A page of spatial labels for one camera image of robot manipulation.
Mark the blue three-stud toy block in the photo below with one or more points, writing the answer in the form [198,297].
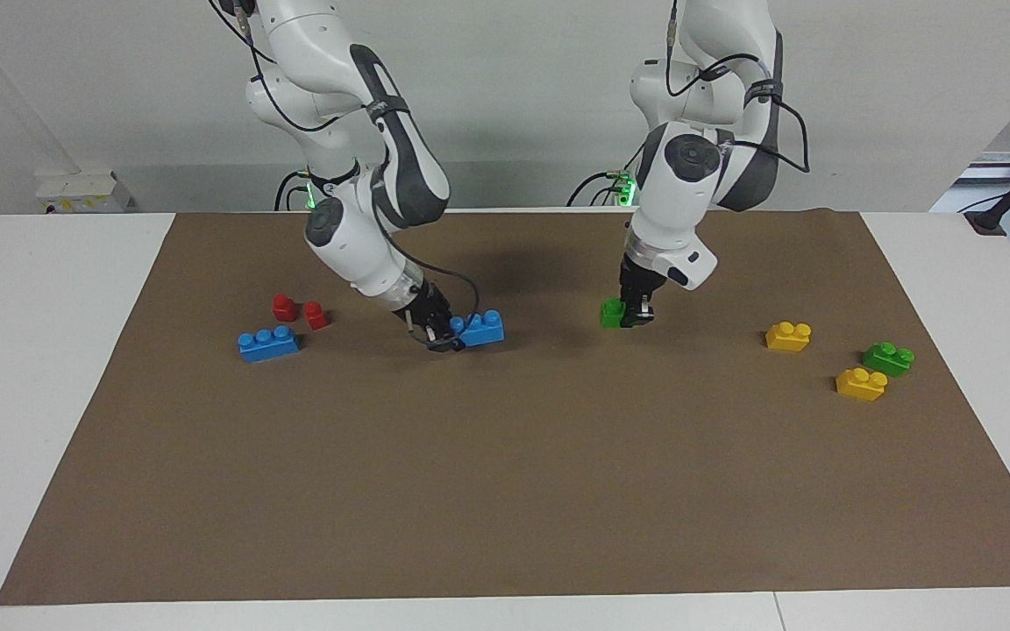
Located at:
[268,344]
[483,330]

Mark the brown table mat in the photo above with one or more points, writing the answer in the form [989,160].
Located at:
[505,473]

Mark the green two-stud toy block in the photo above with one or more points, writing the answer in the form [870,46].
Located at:
[888,359]
[612,314]

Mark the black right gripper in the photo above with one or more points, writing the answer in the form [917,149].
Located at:
[424,308]

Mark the white wall socket box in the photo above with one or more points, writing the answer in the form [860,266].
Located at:
[80,191]

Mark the small red toy block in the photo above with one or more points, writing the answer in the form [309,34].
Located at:
[316,315]
[283,308]

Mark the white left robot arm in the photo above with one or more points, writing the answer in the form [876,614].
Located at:
[680,193]

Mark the yellow two-stud toy block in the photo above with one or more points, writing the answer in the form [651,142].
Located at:
[788,336]
[861,385]

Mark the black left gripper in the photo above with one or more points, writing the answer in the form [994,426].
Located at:
[641,280]

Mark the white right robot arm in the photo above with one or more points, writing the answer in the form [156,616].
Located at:
[356,245]

